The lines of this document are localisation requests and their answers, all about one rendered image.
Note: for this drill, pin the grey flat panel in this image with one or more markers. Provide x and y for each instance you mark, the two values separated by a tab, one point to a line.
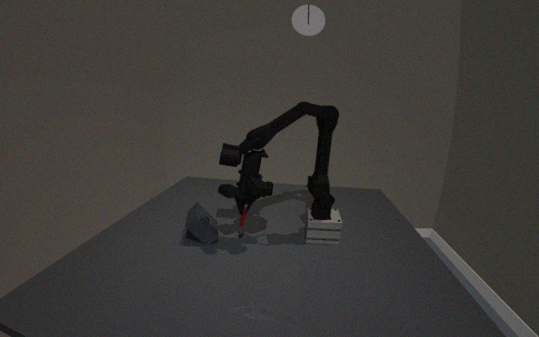
201	227

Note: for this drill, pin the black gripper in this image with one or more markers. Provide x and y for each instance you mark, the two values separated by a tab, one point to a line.
240	194

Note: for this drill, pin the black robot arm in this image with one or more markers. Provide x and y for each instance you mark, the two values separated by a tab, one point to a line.
318	185

